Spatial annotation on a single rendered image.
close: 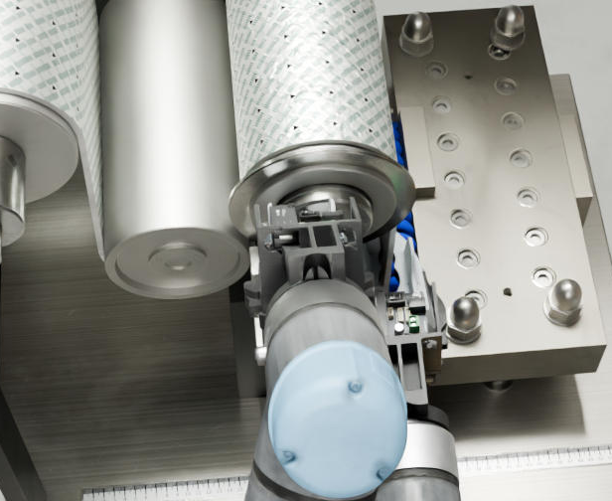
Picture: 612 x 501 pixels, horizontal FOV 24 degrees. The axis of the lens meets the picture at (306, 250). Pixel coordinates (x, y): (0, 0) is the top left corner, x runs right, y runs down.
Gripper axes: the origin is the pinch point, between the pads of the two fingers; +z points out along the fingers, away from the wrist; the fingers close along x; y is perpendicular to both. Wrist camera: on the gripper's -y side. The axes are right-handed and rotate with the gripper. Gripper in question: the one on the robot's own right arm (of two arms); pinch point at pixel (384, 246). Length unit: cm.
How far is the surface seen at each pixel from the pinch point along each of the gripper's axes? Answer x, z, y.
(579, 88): -44, 103, -107
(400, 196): -1.1, -5.5, 15.1
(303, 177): 6.3, -6.5, 20.0
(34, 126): 24.9, -6.1, 28.2
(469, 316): -6.9, -5.7, -3.9
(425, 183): -4.7, 10.1, -4.9
